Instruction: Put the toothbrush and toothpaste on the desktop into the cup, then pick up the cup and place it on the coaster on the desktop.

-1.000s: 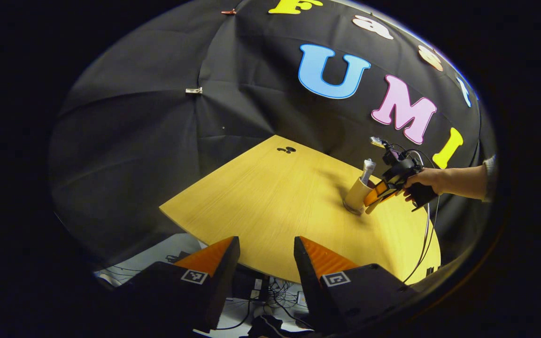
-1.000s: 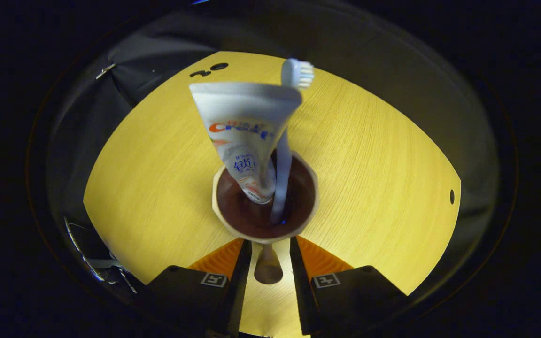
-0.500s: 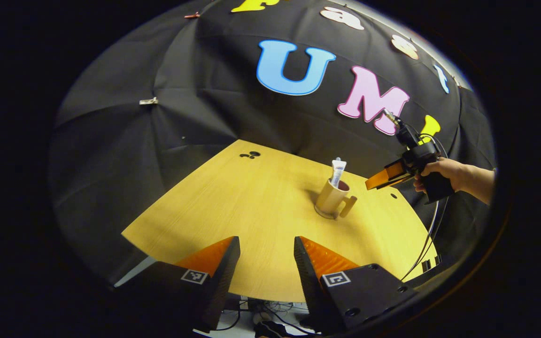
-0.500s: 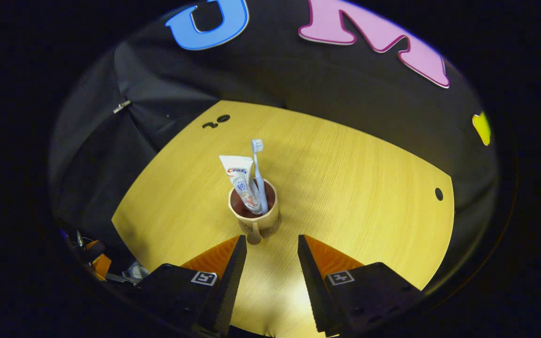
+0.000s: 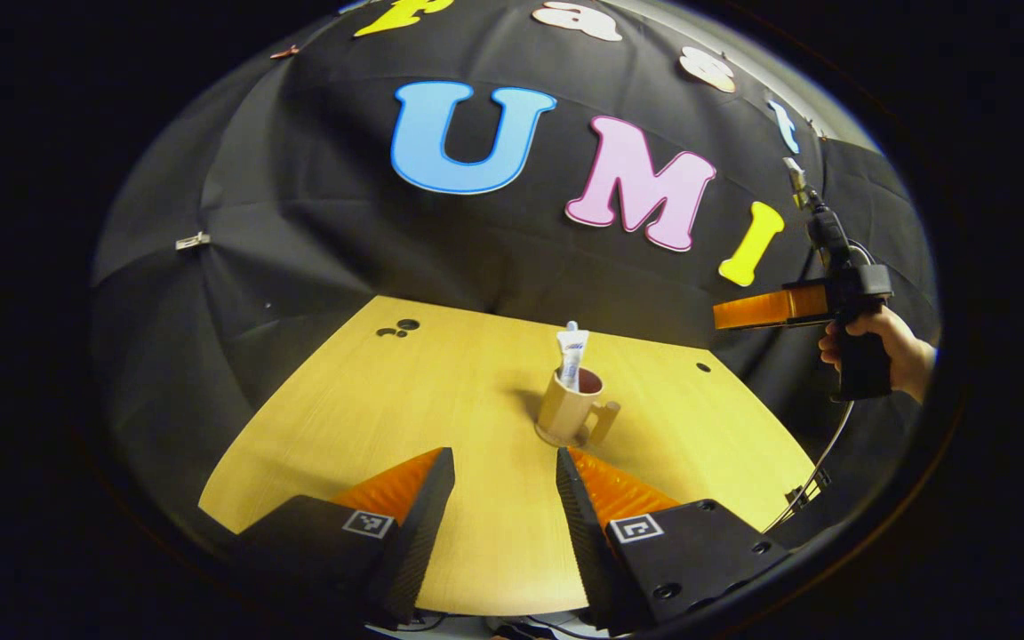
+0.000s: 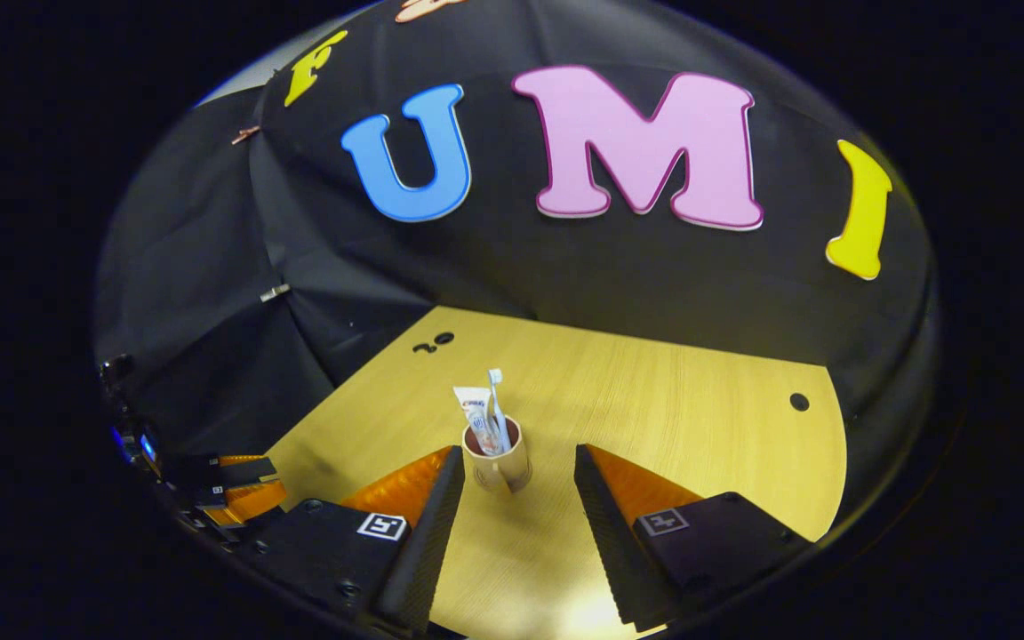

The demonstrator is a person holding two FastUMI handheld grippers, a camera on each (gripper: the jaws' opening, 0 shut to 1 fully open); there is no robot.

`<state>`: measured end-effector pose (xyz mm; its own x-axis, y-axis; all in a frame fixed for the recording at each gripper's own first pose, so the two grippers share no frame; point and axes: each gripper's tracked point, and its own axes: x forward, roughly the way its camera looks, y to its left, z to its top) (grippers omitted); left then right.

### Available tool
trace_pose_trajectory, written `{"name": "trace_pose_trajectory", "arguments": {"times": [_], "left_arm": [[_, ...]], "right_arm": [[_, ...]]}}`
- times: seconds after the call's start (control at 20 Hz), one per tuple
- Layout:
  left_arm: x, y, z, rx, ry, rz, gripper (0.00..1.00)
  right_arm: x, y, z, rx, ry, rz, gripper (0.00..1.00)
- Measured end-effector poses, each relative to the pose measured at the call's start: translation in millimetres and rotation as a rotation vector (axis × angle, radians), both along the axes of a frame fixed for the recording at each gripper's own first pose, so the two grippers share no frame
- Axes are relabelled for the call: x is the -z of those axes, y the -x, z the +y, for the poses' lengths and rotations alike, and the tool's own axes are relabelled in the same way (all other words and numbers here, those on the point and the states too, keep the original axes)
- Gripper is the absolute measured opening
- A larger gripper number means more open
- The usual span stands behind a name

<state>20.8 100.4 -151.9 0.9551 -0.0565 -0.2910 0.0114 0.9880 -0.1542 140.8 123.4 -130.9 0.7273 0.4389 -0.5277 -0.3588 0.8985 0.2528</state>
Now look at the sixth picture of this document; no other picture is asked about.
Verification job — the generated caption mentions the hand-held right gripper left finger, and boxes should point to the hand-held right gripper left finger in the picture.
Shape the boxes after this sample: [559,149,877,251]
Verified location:
[236,444,467,636]

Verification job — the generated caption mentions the beige cup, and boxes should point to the beige cup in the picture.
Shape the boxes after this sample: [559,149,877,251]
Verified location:
[461,416,532,495]

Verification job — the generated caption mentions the white toothpaste tube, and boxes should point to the white toothpaste tube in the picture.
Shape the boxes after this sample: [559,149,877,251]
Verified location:
[453,387,500,456]

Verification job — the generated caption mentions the white blue toothbrush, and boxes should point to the white blue toothbrush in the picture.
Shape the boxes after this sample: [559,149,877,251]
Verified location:
[487,369,513,452]

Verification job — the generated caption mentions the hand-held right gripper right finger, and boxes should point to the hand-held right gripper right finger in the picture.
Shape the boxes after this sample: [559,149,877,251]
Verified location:
[574,443,812,628]

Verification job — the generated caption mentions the wooden desktop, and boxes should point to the wooden desktop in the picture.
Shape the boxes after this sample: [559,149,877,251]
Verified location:
[265,307,848,640]

